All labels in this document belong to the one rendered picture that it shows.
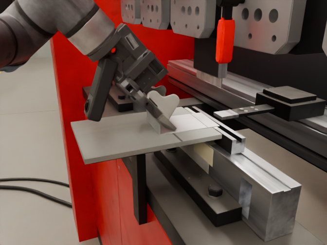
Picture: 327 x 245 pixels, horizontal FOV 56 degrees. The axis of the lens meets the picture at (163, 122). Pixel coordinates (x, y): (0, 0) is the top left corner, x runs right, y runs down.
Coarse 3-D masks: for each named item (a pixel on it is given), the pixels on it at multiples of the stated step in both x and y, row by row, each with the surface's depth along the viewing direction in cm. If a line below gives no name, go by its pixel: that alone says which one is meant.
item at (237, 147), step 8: (216, 120) 66; (216, 128) 62; (224, 128) 62; (224, 136) 59; (232, 136) 60; (240, 136) 58; (224, 144) 59; (232, 144) 57; (240, 144) 58; (232, 152) 57; (240, 152) 58
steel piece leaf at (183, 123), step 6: (150, 114) 63; (186, 114) 69; (150, 120) 63; (156, 120) 60; (174, 120) 65; (180, 120) 65; (186, 120) 65; (192, 120) 65; (198, 120) 65; (156, 126) 60; (162, 126) 62; (180, 126) 62; (186, 126) 62; (192, 126) 62; (198, 126) 62; (204, 126) 62; (162, 132) 59; (168, 132) 59; (174, 132) 59
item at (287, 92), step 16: (256, 96) 78; (272, 96) 74; (288, 96) 70; (304, 96) 70; (224, 112) 69; (240, 112) 69; (256, 112) 70; (272, 112) 73; (288, 112) 68; (304, 112) 70; (320, 112) 72
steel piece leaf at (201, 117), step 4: (200, 112) 70; (196, 116) 67; (200, 116) 67; (204, 116) 67; (200, 120) 65; (204, 120) 65; (208, 120) 65; (204, 124) 63; (208, 124) 63; (212, 124) 63; (216, 124) 63
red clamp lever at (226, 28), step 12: (216, 0) 43; (228, 0) 42; (240, 0) 43; (228, 12) 43; (228, 24) 43; (228, 36) 44; (216, 48) 45; (228, 48) 44; (216, 60) 45; (228, 60) 45
